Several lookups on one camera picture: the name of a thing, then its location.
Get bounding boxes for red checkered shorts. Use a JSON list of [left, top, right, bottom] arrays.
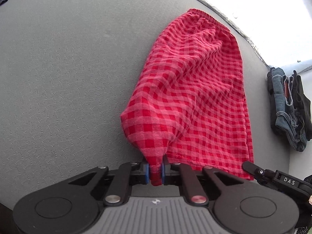
[[121, 9, 254, 185]]

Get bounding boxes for folded blue jeans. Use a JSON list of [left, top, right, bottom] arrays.
[[267, 67, 308, 152]]

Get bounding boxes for folded black garment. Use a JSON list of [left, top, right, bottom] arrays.
[[291, 70, 311, 141]]

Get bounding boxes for printed translucent plastic sheet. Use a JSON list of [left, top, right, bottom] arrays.
[[163, 0, 312, 74]]

